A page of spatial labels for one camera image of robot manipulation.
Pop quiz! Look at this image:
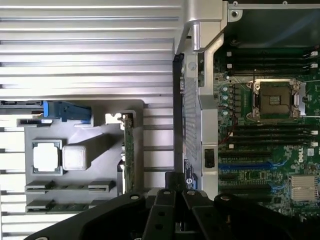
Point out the silver open PC case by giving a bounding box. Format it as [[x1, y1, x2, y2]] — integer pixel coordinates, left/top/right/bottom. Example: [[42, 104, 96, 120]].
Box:
[[172, 0, 320, 198]]

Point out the thin red wire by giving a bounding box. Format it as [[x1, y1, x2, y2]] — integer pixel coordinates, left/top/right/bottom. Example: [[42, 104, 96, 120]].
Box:
[[219, 109, 239, 145]]

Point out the grey plastic parts rack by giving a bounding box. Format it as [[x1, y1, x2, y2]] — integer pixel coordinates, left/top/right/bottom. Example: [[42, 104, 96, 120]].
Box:
[[0, 98, 145, 216]]

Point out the green Dell motherboard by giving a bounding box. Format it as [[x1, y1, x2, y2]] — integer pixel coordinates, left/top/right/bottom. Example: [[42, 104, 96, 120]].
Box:
[[212, 46, 320, 226]]

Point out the CPU socket with metal frame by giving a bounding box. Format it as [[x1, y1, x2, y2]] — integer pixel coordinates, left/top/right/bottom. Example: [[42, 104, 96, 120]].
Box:
[[246, 78, 307, 122]]

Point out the short black expansion slot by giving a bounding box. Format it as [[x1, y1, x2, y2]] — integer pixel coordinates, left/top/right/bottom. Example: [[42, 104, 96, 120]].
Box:
[[219, 151, 273, 159]]

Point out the silver square heat spreader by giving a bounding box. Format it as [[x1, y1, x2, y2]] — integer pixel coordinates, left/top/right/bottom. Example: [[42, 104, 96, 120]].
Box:
[[62, 144, 87, 171]]

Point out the green RAM stick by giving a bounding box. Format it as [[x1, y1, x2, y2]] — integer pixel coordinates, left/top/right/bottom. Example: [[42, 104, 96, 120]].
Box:
[[119, 112, 136, 194], [25, 181, 111, 195]]

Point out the silver CPU chip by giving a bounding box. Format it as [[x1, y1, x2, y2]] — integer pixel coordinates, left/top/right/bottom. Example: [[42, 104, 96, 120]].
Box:
[[33, 144, 60, 173]]

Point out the blue expansion slot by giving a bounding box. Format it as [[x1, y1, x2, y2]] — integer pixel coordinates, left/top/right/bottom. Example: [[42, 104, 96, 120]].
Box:
[[219, 162, 274, 170]]

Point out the silver finned chipset heat sink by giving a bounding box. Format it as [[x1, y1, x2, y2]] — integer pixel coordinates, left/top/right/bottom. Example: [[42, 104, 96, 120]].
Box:
[[289, 174, 318, 201]]

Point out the black RAM slot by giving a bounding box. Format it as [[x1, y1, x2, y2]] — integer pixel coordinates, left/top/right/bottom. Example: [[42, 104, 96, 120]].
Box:
[[228, 136, 319, 144], [226, 49, 319, 56], [228, 130, 319, 137], [228, 124, 319, 131], [226, 55, 319, 63], [226, 62, 319, 70], [228, 143, 319, 150], [226, 69, 319, 77]]

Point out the long black expansion slot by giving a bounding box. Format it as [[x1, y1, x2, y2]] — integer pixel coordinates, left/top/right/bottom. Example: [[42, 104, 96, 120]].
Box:
[[219, 183, 273, 196]]

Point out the blue label sticker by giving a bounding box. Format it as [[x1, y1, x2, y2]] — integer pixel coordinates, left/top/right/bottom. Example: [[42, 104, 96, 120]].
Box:
[[183, 158, 199, 189]]

